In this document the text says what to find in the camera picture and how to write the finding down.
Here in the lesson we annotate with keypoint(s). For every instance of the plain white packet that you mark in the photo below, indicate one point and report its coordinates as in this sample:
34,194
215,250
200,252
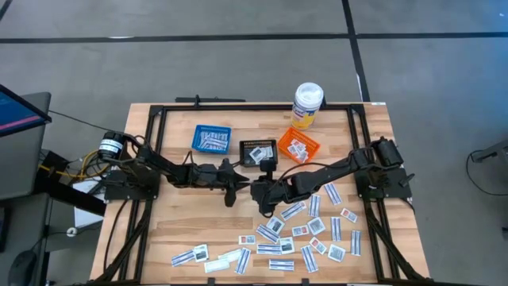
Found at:
230,255
216,265

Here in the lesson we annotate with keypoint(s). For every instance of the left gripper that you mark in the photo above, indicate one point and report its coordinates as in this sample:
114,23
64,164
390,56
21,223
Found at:
214,176

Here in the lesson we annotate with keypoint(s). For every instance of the white paper sheet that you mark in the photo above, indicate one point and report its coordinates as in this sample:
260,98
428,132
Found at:
89,220

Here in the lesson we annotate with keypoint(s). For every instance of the grey metal stand foot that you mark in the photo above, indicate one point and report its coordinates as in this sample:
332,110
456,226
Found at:
490,151

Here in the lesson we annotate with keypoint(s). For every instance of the black diagonal beam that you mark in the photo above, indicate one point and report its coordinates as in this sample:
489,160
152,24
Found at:
71,196

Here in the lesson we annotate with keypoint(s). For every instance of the white packet black print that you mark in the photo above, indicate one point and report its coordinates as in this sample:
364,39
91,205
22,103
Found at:
336,253
269,152
287,245
316,226
201,252
258,154
275,225

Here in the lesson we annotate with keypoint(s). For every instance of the monitor with blue screen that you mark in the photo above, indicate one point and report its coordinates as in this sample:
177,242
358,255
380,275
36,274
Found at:
16,113

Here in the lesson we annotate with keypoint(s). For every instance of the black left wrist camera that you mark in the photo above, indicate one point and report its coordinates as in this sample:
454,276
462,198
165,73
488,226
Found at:
207,168

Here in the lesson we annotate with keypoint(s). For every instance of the white tape roll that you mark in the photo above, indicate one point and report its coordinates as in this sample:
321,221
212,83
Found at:
71,231

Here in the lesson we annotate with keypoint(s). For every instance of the black edge bracket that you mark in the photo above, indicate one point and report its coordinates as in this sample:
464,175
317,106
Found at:
211,281
305,281

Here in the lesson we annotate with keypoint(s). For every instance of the Lysol wipes canister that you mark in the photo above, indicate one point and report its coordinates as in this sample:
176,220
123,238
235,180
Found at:
307,103

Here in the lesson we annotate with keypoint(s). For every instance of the black plastic basket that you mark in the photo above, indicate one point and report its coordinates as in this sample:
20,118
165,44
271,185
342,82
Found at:
243,159

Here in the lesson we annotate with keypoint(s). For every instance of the black computer mouse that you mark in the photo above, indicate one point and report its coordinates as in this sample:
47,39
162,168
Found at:
21,268

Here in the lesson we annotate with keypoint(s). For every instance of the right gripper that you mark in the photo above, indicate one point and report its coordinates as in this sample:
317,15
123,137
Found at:
278,190

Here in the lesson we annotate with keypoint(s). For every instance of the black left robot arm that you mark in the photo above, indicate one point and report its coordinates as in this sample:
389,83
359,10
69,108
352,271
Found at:
158,163

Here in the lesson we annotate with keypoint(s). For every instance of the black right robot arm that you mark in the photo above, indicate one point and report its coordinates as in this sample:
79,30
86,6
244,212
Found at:
337,171

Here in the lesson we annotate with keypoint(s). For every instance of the blue striped fabric bandage wrapper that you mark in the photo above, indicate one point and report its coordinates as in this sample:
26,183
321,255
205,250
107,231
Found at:
268,234
281,264
314,205
332,193
182,258
206,139
201,141
268,249
336,229
216,140
243,260
217,145
293,210
309,258
356,242

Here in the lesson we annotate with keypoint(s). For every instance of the orange plastic basket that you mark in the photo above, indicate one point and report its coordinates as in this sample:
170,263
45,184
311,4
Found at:
285,146

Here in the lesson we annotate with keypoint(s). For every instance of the blue plastic basket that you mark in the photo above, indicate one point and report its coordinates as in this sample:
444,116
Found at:
194,139

